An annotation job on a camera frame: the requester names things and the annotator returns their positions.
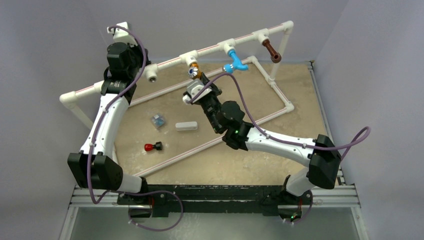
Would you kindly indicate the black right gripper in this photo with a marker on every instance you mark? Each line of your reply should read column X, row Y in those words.
column 215, row 90

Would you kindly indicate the orange water faucet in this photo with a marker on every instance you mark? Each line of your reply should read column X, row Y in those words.
column 194, row 71

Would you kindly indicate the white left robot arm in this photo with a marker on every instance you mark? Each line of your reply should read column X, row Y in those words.
column 93, row 166

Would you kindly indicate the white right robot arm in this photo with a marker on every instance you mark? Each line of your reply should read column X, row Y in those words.
column 320, row 160

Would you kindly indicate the blue water faucet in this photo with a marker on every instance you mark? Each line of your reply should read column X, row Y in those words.
column 236, row 64

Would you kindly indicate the brown water faucet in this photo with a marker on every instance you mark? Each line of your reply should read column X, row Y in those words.
column 275, row 56

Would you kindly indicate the white plastic case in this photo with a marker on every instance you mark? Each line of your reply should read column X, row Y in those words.
column 186, row 126

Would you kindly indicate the clear bag blue parts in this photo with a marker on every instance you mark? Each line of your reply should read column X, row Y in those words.
column 158, row 120

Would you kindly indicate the red black faucet piece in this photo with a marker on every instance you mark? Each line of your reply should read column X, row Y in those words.
column 158, row 146

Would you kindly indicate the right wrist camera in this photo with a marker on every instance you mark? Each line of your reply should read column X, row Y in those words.
column 195, row 91

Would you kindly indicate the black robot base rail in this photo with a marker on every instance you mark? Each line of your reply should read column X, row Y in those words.
column 268, row 200

